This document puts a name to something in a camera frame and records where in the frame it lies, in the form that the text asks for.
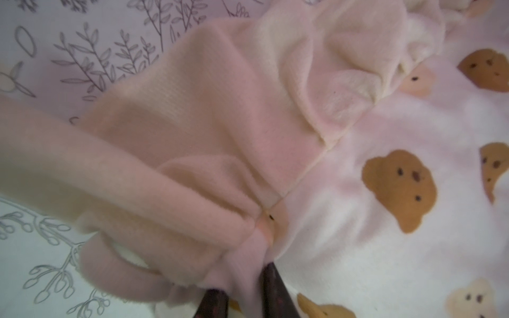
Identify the floral pattern table mat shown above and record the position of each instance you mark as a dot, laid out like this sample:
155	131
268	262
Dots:
60	56

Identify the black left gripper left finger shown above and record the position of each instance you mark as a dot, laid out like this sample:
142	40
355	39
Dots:
214	304

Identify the cream bear print pillow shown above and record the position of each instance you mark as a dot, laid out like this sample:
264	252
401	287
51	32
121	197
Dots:
360	146

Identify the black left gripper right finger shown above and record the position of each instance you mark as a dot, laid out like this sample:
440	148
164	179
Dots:
276	300

